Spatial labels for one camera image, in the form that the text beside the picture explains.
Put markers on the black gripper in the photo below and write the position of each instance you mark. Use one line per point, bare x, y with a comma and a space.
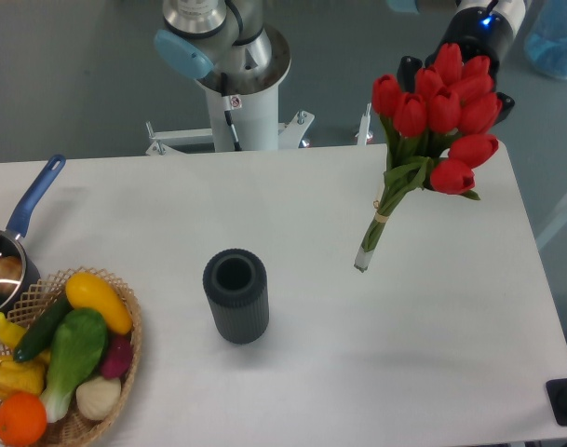
477, 31

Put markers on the red tulip bouquet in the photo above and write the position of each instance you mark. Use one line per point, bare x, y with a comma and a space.
436, 136

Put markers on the blue transparent water jug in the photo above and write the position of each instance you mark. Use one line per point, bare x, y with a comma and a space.
546, 44

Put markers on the right metal table clamp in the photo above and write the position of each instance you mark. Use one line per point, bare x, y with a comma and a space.
364, 134

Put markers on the dark grey ribbed vase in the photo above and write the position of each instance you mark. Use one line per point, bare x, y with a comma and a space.
235, 283

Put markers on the black device at edge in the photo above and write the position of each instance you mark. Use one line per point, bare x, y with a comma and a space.
557, 394

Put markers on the yellow squash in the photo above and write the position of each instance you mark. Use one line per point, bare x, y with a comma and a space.
85, 290

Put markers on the purple red onion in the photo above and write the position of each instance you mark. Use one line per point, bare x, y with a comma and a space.
118, 358

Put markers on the green bok choy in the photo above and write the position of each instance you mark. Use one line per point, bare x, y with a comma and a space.
76, 350

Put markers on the woven wicker basket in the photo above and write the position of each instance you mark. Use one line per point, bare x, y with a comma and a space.
75, 429

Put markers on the white garlic bulb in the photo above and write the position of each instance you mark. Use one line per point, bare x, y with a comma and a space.
96, 398

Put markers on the green cucumber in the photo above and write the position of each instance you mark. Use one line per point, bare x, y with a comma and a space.
40, 334

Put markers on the bread roll in pan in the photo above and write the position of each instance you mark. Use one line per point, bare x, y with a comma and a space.
10, 274

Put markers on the yellow banana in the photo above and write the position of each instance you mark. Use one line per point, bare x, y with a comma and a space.
10, 332

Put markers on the yellow bell pepper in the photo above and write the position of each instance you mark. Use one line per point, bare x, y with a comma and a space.
28, 377

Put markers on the orange fruit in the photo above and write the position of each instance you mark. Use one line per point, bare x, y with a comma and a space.
23, 420

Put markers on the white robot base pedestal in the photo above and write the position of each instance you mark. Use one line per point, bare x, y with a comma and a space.
239, 61

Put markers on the blue handled saucepan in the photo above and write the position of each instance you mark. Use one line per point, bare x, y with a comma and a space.
17, 227

